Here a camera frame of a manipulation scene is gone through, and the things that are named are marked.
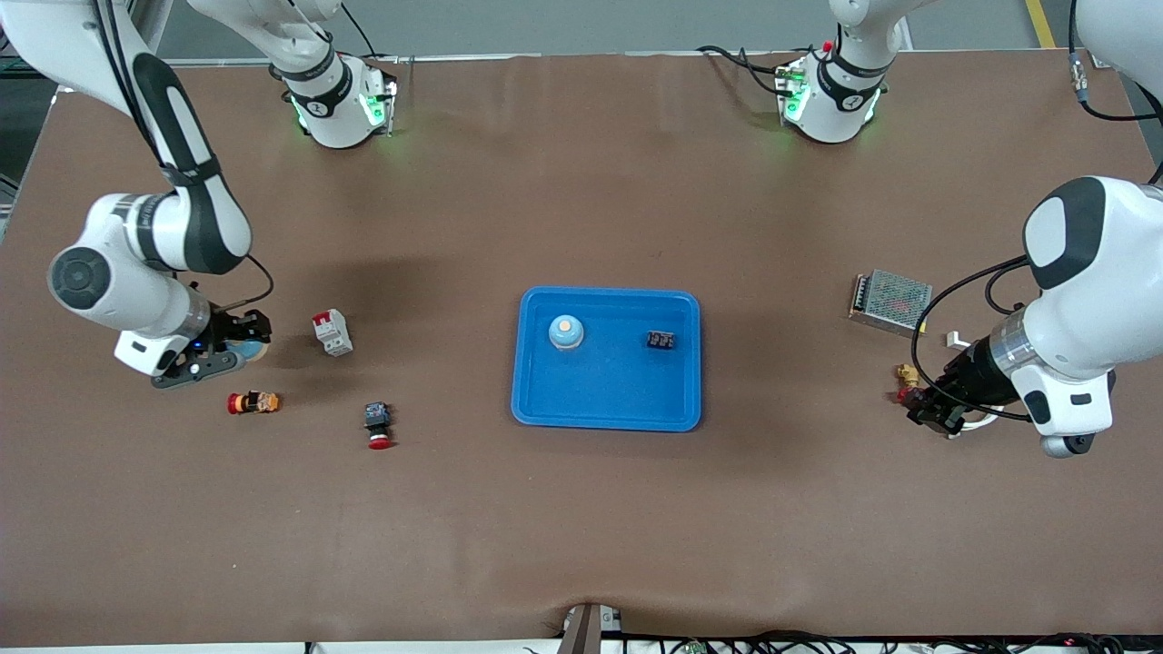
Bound white red circuit breaker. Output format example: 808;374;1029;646
312;308;354;358

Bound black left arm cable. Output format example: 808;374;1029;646
911;0;1163;423

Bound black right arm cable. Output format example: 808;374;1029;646
91;0;275;310

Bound grey camera stand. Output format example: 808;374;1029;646
556;602;625;654

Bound blue plastic tray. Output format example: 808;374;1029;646
511;286;702;433

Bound brown table mat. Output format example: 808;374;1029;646
0;50;1163;649

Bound black base cable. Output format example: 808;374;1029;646
338;0;380;60

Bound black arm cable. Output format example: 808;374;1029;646
911;0;1163;423
91;0;275;310

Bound white curved plastic bracket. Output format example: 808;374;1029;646
945;332;1000;441

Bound metal mesh power supply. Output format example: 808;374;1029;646
848;268;935;341

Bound red mushroom push button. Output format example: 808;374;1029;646
363;401;394;451

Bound brass valve red handle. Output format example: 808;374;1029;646
895;362;929;407

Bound black base cables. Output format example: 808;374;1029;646
696;44;802;99

